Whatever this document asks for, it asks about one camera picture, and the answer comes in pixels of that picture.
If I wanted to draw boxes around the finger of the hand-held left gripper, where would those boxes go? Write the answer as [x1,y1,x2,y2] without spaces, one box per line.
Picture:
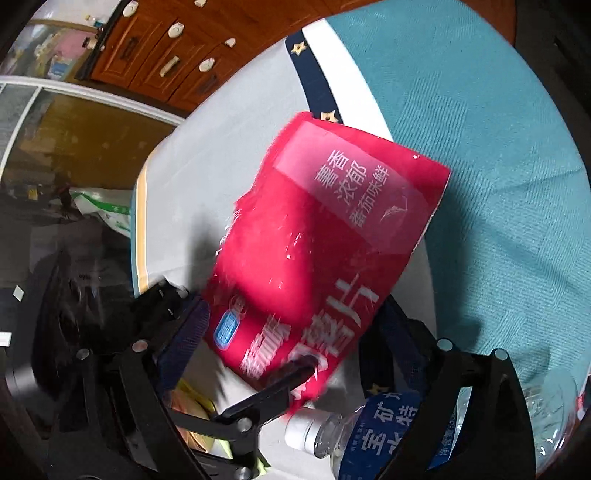
[166,360,317,480]

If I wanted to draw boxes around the white sliding door frame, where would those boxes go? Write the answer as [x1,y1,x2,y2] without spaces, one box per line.
[0,76,185,127]

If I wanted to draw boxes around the yellow wrapper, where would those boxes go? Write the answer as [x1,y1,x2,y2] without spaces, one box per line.
[171,378,218,418]

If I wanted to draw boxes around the red chip packet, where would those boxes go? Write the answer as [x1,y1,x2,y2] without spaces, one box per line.
[203,111,452,411]

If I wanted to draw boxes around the teal striped bed sheet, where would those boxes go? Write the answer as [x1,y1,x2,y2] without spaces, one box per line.
[129,0,591,462]

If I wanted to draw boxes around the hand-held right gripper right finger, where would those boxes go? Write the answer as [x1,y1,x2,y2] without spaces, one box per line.
[360,295,536,480]

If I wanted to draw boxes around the wooden drawer cabinet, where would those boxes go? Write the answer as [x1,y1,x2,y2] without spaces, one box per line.
[90,0,370,116]

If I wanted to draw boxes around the green and white sack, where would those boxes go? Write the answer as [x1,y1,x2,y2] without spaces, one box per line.
[69,187,134,238]

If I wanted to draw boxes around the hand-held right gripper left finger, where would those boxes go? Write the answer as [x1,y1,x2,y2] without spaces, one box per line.
[4,277,213,480]

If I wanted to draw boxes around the clear water bottle blue label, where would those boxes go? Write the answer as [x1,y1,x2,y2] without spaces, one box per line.
[284,369,580,480]

